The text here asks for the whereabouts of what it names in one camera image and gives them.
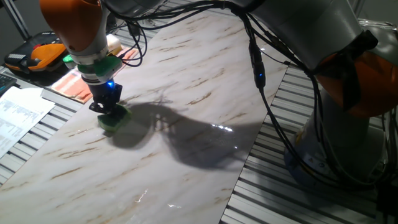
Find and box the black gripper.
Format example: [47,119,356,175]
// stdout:
[88,80,124,114]

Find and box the green sponge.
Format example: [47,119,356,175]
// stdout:
[97,104,132,133]

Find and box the white yellow sponge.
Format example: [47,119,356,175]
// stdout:
[106,33,123,56]

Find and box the orange striped cloth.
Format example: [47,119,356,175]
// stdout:
[51,46,140,105]

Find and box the blank white paper sheet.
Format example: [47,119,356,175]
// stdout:
[20,86,45,98]

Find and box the small black device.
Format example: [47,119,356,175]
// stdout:
[127,22,141,37]

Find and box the orange black teach pendant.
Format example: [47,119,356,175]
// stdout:
[4,30,69,75]

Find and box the printed white paper sheet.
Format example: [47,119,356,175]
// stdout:
[0,86,56,159]

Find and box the black keyboard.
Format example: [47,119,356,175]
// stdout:
[0,73,18,97]

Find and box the black wrist cable bundle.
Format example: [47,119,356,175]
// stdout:
[105,0,240,68]

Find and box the aluminium frame beam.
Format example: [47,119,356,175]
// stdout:
[1,0,32,41]

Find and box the black cable with inline connector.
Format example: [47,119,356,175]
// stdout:
[231,9,383,190]

